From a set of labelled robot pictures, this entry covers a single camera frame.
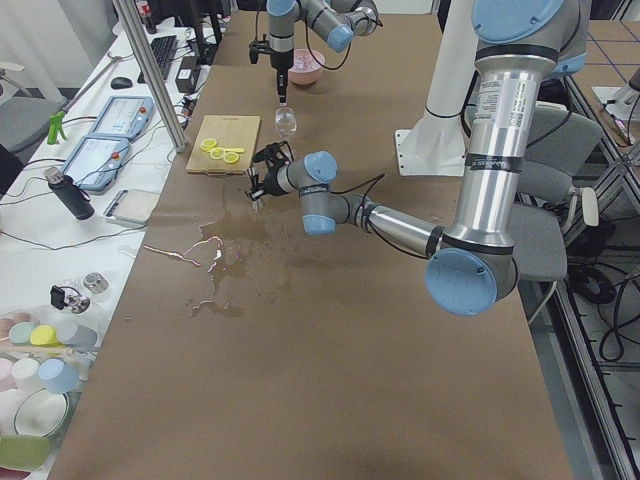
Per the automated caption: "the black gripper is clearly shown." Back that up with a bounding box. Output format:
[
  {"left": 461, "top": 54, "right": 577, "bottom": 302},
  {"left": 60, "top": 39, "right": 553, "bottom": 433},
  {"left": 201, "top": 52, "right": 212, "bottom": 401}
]
[
  {"left": 272, "top": 64, "right": 291, "bottom": 106},
  {"left": 245, "top": 141, "right": 293, "bottom": 199}
]

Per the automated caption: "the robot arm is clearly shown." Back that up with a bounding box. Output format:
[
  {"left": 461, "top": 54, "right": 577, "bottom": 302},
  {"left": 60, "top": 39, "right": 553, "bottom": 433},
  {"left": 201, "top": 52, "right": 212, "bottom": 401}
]
[
  {"left": 252, "top": 0, "right": 381, "bottom": 105},
  {"left": 248, "top": 1, "right": 590, "bottom": 316}
]

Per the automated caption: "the clear wine glass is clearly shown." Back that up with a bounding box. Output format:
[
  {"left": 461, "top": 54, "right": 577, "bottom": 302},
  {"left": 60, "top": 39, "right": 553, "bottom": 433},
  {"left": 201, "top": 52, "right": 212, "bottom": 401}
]
[{"left": 274, "top": 106, "right": 297, "bottom": 160}]

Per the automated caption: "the clear ice cube pile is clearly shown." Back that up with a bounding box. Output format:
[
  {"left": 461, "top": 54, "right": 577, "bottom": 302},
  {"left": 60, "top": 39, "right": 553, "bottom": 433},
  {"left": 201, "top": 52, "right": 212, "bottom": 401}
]
[{"left": 292, "top": 49, "right": 321, "bottom": 73}]

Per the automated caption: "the pink bowl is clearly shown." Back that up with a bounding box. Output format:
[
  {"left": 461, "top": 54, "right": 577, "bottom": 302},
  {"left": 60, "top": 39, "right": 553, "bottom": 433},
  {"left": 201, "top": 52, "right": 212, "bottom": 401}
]
[{"left": 288, "top": 48, "right": 325, "bottom": 86}]

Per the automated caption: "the lemon slice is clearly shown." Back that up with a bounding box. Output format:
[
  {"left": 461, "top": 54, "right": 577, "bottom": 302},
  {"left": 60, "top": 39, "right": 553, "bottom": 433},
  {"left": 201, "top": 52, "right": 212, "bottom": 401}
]
[
  {"left": 209, "top": 147, "right": 225, "bottom": 160},
  {"left": 222, "top": 152, "right": 240, "bottom": 164},
  {"left": 200, "top": 138, "right": 218, "bottom": 152}
]

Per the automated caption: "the bamboo cutting board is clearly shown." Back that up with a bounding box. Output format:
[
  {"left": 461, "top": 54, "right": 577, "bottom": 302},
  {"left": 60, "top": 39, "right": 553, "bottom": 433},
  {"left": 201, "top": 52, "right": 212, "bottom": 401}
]
[{"left": 186, "top": 114, "right": 261, "bottom": 174}]

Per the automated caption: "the black keyboard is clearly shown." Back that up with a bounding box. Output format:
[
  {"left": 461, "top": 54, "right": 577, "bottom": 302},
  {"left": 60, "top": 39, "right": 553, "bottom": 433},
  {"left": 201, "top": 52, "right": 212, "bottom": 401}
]
[{"left": 150, "top": 35, "right": 178, "bottom": 81}]

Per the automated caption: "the white flat scale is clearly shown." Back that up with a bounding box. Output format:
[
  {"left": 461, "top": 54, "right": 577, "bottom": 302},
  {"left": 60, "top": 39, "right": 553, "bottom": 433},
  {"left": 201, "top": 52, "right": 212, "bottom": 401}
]
[{"left": 104, "top": 189, "right": 160, "bottom": 227}]

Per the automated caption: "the blue teach pendant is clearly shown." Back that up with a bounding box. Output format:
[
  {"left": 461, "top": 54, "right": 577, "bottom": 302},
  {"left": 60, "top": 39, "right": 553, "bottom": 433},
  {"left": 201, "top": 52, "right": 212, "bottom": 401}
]
[
  {"left": 62, "top": 135, "right": 130, "bottom": 194},
  {"left": 91, "top": 95, "right": 155, "bottom": 140}
]

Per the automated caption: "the black computer mouse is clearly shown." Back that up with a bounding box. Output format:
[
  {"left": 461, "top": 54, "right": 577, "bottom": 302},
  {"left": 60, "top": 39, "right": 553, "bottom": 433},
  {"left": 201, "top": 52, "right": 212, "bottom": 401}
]
[{"left": 110, "top": 76, "right": 133, "bottom": 90}]

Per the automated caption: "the black water bottle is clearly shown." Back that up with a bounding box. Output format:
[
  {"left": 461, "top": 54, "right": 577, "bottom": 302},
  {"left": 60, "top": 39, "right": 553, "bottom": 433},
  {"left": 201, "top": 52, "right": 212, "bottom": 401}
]
[{"left": 44, "top": 167, "right": 94, "bottom": 220}]

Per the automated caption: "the grey office chair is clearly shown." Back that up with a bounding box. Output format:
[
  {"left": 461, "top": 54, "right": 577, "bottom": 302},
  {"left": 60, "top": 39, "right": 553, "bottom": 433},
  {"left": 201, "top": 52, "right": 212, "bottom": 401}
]
[{"left": 508, "top": 102, "right": 603, "bottom": 287}]

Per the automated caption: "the aluminium frame post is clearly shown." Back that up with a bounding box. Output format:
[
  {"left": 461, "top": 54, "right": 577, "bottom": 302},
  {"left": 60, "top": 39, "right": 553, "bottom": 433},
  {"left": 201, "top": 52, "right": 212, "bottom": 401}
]
[{"left": 112, "top": 0, "right": 187, "bottom": 153}]

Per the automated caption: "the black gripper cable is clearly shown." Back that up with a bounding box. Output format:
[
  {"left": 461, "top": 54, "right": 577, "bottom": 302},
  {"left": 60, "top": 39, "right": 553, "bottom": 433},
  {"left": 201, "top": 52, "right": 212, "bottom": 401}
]
[{"left": 329, "top": 172, "right": 386, "bottom": 216}]

